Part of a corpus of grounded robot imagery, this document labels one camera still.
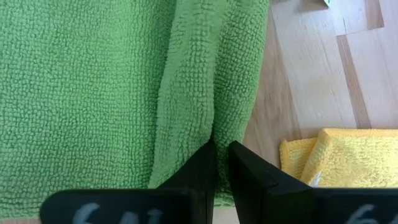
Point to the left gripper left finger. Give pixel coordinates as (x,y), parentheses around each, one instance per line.
(186,205)

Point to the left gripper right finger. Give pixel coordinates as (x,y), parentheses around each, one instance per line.
(264,199)

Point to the yellow microfiber towel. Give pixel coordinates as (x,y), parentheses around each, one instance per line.
(351,155)

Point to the green microfiber towel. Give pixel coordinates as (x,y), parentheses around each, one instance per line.
(93,93)

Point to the blue microfiber towel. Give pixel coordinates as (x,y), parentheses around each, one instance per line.
(326,2)

